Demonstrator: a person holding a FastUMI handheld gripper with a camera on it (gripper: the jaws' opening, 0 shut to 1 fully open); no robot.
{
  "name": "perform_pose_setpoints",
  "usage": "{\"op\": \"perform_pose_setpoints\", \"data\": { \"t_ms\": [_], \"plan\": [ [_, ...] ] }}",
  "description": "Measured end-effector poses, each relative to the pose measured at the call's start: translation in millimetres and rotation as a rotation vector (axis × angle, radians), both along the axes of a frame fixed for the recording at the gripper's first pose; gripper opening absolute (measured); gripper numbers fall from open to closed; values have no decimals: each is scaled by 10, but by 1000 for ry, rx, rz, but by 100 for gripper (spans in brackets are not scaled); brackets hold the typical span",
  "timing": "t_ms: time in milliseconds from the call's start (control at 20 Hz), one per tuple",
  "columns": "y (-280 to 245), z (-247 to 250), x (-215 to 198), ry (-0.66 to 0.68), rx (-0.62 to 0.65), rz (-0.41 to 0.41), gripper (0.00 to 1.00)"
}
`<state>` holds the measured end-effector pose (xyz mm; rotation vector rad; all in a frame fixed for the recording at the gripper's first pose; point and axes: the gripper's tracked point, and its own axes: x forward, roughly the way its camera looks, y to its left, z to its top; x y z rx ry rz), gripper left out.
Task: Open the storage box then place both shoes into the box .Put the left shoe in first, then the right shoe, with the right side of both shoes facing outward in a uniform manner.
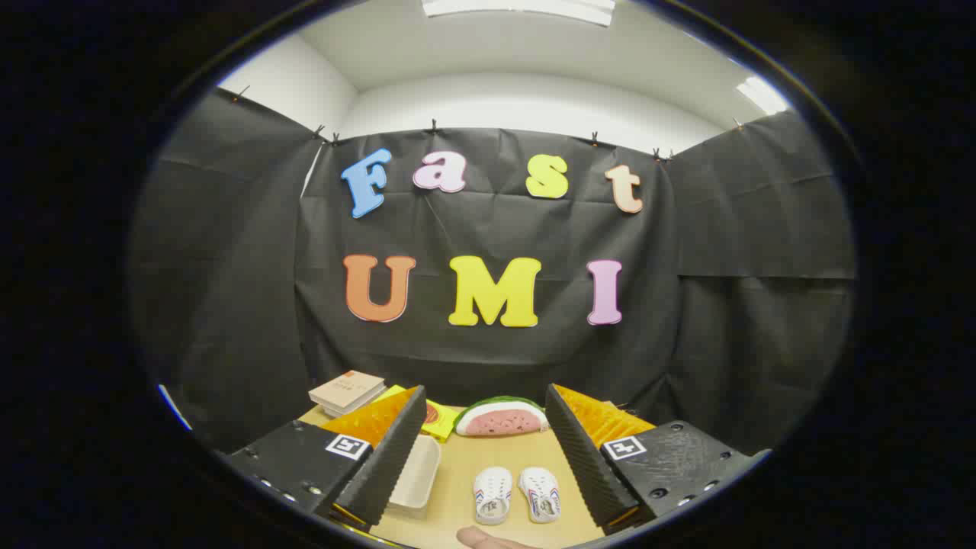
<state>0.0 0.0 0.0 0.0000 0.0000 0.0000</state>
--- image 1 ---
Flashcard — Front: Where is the yellow book with red circle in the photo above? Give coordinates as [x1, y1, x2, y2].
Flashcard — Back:
[374, 384, 459, 444]

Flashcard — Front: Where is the beige book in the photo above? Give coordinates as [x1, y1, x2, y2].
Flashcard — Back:
[308, 370, 387, 411]

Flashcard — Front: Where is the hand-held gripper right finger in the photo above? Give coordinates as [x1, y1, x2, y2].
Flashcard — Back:
[544, 384, 771, 535]

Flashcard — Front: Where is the ceiling light panel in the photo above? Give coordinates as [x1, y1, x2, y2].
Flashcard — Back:
[735, 75, 791, 116]
[421, 0, 615, 28]

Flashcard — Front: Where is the white canvas shoe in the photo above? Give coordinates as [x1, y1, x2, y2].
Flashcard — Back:
[518, 466, 562, 525]
[472, 466, 515, 526]

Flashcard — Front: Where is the watermelon slice plush toy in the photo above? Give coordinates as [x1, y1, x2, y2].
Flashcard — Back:
[454, 395, 551, 438]

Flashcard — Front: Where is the grey book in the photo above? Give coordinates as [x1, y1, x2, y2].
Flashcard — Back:
[320, 390, 390, 419]

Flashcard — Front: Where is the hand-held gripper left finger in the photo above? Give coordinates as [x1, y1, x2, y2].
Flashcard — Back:
[229, 385, 428, 533]

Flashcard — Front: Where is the cream fabric storage box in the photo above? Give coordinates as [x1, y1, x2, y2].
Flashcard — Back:
[384, 434, 443, 520]

